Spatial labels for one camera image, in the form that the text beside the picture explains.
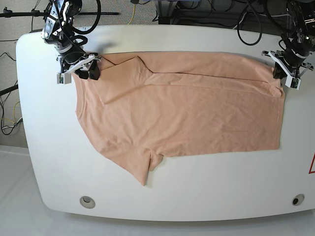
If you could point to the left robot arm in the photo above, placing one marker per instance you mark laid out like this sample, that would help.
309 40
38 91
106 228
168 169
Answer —
298 37

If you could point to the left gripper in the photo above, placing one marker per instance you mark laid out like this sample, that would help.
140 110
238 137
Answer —
292 60

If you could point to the right black table grommet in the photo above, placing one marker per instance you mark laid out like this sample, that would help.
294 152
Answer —
298 199

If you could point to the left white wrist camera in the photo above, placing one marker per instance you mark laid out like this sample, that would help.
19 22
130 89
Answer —
293 82

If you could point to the peach pink T-shirt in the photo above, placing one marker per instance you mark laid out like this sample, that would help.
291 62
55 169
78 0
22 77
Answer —
149 105

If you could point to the left grey table grommet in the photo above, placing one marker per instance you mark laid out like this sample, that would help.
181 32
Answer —
87 202

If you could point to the red triangle sticker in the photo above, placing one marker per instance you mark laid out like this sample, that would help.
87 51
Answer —
312 166

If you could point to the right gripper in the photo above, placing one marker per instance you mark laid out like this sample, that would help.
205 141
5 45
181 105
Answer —
84 65

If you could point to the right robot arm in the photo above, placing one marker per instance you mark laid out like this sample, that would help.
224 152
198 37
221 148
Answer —
69 41

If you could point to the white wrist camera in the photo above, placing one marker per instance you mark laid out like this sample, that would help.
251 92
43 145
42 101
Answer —
64 78
293 82

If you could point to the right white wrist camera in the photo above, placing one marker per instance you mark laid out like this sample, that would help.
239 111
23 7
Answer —
64 78

